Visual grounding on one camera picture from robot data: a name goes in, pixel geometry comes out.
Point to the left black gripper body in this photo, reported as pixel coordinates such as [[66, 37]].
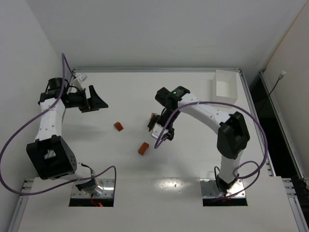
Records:
[[85, 102]]

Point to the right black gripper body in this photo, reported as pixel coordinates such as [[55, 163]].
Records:
[[154, 121]]

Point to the red small wood block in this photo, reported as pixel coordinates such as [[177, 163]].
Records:
[[143, 148]]

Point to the red arch wood block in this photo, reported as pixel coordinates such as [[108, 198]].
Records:
[[118, 126]]

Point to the white perforated box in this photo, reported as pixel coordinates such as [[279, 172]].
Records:
[[224, 87]]

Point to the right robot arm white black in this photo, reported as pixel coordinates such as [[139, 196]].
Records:
[[231, 129]]

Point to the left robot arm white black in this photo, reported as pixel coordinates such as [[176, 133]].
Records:
[[50, 155]]

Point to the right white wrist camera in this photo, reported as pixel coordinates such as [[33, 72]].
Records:
[[156, 131]]

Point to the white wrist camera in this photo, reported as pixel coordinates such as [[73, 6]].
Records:
[[80, 79], [156, 131]]

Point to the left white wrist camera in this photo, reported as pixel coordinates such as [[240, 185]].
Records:
[[80, 79]]

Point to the aluminium table frame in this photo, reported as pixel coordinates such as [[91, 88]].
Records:
[[159, 191]]

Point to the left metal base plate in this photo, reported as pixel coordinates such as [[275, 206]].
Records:
[[103, 189]]

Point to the metal base plate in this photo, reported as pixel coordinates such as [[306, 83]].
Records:
[[103, 189], [210, 191]]

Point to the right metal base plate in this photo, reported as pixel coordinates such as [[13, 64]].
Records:
[[210, 191]]

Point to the black wall cable white plug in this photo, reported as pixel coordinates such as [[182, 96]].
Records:
[[282, 74]]

